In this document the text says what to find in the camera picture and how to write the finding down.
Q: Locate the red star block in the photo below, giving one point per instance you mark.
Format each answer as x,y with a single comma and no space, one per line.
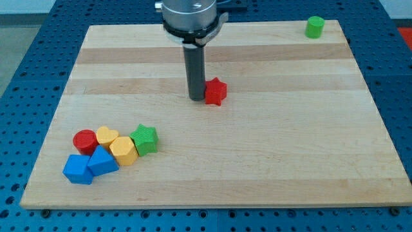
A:
215,91

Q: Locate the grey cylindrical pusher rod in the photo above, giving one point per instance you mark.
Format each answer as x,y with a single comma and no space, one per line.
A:
195,72

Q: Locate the green star block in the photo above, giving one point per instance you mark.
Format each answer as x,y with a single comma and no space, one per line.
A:
145,139

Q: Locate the yellow hexagon block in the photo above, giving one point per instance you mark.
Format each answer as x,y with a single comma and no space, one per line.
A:
124,151

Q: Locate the light wooden board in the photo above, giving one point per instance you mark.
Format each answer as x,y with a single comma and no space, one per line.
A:
298,128

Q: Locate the yellow heart block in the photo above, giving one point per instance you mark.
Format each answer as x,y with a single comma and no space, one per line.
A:
105,136

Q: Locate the blue triangle block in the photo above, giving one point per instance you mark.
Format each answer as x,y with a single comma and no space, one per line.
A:
102,162

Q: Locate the red cylinder block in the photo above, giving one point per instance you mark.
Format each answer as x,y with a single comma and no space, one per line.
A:
85,142

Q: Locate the blue cube block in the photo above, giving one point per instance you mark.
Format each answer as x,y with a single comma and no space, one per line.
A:
76,169

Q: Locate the green cylinder block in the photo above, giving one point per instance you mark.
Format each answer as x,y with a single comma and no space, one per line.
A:
314,27

